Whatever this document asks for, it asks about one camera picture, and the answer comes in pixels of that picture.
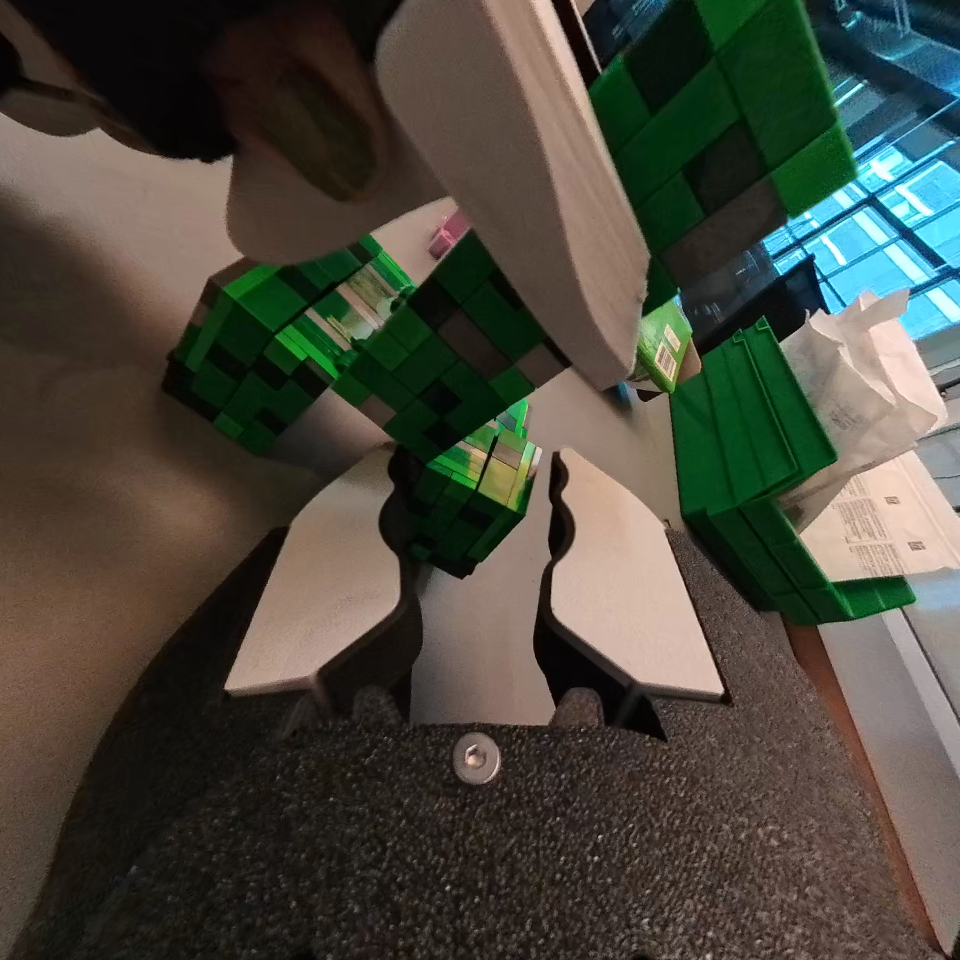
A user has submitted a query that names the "pink lego pig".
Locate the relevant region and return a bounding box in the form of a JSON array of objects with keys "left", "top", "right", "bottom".
[{"left": 426, "top": 212, "right": 472, "bottom": 261}]

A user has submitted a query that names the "person's left hand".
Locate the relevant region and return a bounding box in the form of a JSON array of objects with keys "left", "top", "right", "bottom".
[{"left": 206, "top": 22, "right": 387, "bottom": 204}]

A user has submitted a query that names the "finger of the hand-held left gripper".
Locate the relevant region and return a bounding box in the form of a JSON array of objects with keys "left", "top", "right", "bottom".
[
  {"left": 375, "top": 0, "right": 652, "bottom": 391},
  {"left": 0, "top": 71, "right": 102, "bottom": 138}
]

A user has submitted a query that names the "grey table with wooden edge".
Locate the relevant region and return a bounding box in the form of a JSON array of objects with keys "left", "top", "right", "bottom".
[{"left": 783, "top": 577, "right": 960, "bottom": 957}]

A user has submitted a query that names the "green lego creeper body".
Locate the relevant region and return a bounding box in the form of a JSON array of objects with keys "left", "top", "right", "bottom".
[{"left": 159, "top": 0, "right": 858, "bottom": 580}]

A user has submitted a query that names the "crumpled translucent plastic bag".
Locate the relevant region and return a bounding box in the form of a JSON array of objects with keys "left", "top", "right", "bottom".
[{"left": 780, "top": 288, "right": 950, "bottom": 526}]

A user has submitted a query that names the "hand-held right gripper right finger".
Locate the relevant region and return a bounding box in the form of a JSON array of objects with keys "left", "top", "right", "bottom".
[{"left": 532, "top": 447, "right": 729, "bottom": 717}]

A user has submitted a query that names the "large glass window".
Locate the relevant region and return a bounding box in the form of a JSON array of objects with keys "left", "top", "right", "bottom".
[{"left": 761, "top": 131, "right": 960, "bottom": 342}]

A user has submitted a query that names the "flat white paper bag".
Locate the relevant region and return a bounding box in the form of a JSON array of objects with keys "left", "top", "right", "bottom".
[{"left": 795, "top": 450, "right": 960, "bottom": 582}]

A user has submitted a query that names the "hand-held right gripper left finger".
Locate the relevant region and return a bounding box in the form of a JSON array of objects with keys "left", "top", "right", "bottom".
[{"left": 223, "top": 447, "right": 426, "bottom": 717}]

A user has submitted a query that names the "green cardboard lego box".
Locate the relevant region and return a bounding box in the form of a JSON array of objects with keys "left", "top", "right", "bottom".
[{"left": 632, "top": 302, "right": 704, "bottom": 396}]

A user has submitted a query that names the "black television screen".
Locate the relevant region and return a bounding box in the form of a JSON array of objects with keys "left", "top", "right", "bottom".
[{"left": 678, "top": 255, "right": 832, "bottom": 360}]

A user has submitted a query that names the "green plastic bin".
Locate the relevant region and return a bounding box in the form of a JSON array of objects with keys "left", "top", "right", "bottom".
[{"left": 669, "top": 315, "right": 918, "bottom": 627}]

